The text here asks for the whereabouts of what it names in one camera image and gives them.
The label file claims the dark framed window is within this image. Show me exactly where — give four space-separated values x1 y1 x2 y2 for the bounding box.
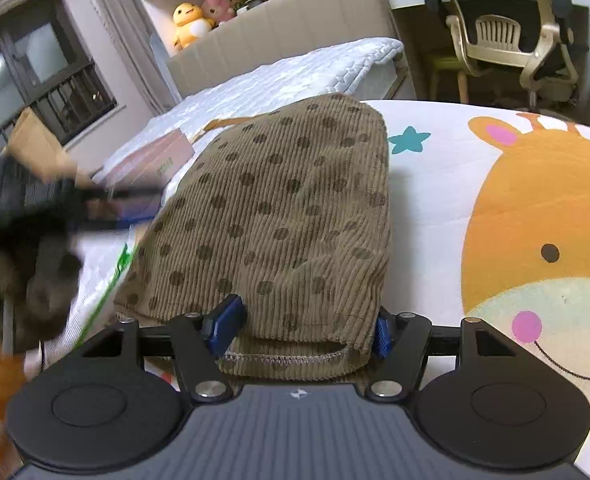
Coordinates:
0 0 118 161

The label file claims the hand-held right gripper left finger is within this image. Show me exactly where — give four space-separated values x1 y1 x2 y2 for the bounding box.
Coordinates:
80 294 248 402

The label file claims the grey curtain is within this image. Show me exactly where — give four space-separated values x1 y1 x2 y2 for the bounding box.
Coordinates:
77 0 183 116

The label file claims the pink plush toy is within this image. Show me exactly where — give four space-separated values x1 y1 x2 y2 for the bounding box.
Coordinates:
201 0 236 27

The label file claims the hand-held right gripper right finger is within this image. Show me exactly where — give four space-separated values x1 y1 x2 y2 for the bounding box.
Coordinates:
364 306 520 402

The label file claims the pink gift box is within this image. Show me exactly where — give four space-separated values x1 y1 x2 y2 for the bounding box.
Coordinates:
92 127 196 198

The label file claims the beige padded headboard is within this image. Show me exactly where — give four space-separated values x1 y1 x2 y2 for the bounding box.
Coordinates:
166 0 400 103

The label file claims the brown paper bag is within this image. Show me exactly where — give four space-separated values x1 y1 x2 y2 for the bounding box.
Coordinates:
0 107 93 183

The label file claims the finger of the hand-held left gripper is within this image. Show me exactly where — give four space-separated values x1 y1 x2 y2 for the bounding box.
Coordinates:
72 212 158 235
72 185 168 203

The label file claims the beige mesh office chair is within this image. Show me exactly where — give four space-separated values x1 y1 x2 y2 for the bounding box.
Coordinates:
422 0 590 111

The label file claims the yellow duck plush toy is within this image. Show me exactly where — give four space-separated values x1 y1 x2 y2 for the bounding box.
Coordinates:
171 2 216 51

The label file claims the brown polka dot corduroy dress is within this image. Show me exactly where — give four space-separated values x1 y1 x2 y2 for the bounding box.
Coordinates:
112 92 393 378

